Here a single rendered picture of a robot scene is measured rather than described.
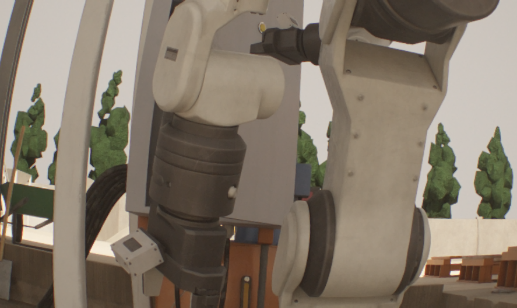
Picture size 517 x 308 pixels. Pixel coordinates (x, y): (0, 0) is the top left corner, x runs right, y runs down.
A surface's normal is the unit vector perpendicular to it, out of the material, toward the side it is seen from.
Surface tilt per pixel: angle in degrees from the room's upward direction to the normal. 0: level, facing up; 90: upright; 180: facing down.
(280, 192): 90
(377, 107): 112
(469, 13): 101
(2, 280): 70
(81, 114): 81
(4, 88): 90
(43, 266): 90
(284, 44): 90
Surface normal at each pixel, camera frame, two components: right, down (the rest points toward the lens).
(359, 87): 0.11, 0.25
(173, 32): -0.77, -0.04
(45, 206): 0.51, 0.29
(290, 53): -0.07, 0.99
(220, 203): 0.70, 0.29
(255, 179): 0.85, -0.01
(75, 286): 0.03, -0.29
